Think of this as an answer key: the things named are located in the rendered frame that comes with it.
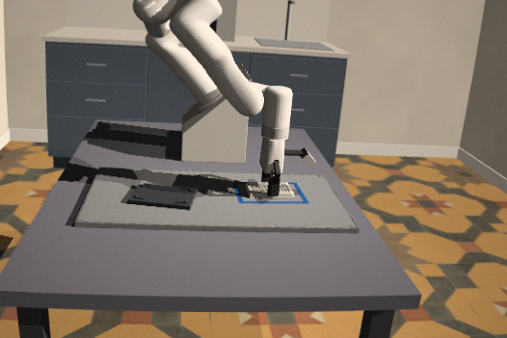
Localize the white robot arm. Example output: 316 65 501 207
133 0 292 139

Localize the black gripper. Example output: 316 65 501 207
259 134 288 196

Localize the blue tape outline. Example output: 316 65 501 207
232 182 308 203

